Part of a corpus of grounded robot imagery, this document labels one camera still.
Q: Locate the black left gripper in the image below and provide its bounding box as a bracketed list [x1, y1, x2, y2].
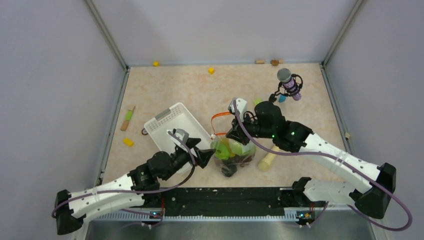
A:
[162, 137, 216, 181]

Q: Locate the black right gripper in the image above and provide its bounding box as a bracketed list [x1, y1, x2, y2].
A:
[226, 110, 275, 146]

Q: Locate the pale green cabbage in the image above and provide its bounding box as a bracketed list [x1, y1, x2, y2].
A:
[229, 140, 256, 156]

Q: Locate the green pepper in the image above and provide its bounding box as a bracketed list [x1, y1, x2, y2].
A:
[214, 142, 235, 161]

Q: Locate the yellow fruit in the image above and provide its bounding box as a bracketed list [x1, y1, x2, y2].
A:
[218, 137, 229, 148]

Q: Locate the red grape bunch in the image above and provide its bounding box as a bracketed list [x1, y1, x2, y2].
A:
[233, 154, 255, 166]

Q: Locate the clear zip bag orange zipper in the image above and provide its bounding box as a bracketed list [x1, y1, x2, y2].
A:
[210, 111, 256, 178]

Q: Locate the white plastic basket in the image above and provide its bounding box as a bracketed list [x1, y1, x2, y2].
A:
[144, 102, 212, 154]

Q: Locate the microphone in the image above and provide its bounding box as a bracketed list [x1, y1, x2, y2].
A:
[268, 68, 304, 103]

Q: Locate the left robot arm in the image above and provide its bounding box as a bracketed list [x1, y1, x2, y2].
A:
[51, 137, 216, 236]

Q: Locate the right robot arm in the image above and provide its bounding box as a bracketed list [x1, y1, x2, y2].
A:
[226, 98, 397, 219]

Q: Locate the light green block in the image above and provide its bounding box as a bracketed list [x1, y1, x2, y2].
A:
[253, 98, 263, 106]

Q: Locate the blue toy block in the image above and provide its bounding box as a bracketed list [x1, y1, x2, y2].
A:
[278, 95, 286, 103]

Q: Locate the yellow block left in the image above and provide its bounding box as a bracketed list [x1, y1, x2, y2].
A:
[122, 138, 134, 147]

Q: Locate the cork piece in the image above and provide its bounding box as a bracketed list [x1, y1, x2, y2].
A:
[255, 59, 266, 65]

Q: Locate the yellow cube on table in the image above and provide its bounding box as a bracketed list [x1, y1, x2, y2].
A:
[208, 67, 215, 75]

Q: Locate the green and wood stick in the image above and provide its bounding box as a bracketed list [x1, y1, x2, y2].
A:
[120, 104, 136, 132]

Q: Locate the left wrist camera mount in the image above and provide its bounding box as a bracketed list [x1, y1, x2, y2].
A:
[166, 128, 189, 148]

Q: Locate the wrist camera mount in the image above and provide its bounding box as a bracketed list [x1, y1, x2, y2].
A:
[166, 128, 189, 148]
[228, 97, 248, 121]

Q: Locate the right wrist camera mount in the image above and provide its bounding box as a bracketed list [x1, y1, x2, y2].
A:
[228, 97, 248, 121]

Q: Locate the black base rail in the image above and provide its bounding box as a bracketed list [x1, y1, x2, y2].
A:
[141, 187, 308, 217]

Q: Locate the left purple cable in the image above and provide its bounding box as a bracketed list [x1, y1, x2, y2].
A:
[51, 130, 198, 229]

